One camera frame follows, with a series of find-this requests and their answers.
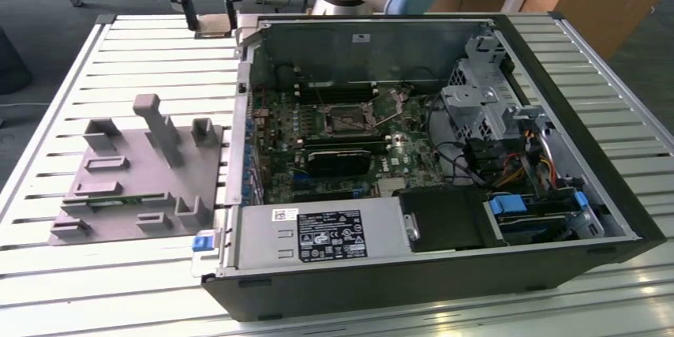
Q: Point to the silver CPU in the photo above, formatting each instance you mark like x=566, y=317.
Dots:
x=212, y=25

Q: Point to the black RAM slot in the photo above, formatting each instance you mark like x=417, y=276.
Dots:
x=347, y=147
x=337, y=90
x=347, y=140
x=337, y=98

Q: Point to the CPU socket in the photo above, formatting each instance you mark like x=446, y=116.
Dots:
x=345, y=122

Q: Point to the locking lever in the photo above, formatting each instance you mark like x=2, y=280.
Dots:
x=389, y=118

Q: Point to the black graphics card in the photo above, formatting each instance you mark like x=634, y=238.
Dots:
x=337, y=163

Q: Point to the grey parts rack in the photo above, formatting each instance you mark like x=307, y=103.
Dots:
x=147, y=179

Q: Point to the green motherboard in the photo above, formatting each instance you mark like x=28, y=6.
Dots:
x=415, y=151

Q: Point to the silver drive cage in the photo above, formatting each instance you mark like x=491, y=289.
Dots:
x=474, y=108

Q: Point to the white barcode sticker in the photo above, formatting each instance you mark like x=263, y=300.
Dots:
x=284, y=214

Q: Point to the green RAM stick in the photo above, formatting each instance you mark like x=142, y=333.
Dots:
x=112, y=203

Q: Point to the silver chipset heatsink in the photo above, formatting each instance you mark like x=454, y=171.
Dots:
x=393, y=187

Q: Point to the grey power supply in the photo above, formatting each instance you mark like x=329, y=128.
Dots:
x=263, y=242

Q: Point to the blue case latch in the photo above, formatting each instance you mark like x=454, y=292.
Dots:
x=204, y=244

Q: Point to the black power supply label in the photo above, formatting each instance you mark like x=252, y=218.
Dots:
x=331, y=234

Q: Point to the black plastic shroud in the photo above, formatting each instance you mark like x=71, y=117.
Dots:
x=447, y=218

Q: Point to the blue disk carrier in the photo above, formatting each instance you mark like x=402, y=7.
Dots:
x=505, y=204

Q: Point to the black PC case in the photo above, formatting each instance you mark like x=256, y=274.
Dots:
x=369, y=293

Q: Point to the blue plastic clip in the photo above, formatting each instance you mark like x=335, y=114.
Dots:
x=581, y=199

